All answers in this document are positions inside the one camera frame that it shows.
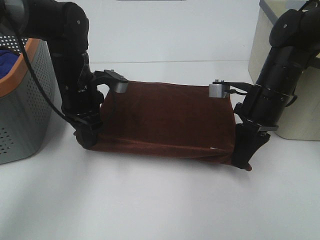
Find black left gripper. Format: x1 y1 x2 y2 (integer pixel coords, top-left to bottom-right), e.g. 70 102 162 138
61 98 104 150

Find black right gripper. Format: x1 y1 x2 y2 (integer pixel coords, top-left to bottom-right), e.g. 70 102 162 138
231 102 279 170

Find brown towel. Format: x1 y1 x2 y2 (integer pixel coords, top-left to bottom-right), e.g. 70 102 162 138
90 81 236 165

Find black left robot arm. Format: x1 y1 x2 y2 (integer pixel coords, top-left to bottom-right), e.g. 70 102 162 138
0 0 104 149

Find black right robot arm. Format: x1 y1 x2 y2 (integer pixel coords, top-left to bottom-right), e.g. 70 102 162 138
231 0 320 171

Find blue towel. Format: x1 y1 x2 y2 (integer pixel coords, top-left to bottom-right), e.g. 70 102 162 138
0 49 20 79

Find beige plastic bin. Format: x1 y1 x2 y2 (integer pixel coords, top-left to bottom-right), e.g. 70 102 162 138
248 0 320 141

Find grey perforated laundry basket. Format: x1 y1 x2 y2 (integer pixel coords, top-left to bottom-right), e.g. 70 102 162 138
0 36 56 164

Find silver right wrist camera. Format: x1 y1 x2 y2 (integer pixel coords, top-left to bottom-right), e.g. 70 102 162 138
208 79 253 99

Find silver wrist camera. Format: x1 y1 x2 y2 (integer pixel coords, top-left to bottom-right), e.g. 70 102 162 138
208 79 253 99
103 69 129 94

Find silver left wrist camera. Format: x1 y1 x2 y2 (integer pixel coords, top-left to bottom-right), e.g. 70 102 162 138
103 69 129 94

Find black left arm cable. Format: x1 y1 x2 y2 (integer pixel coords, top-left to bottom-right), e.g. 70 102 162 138
9 14 76 126

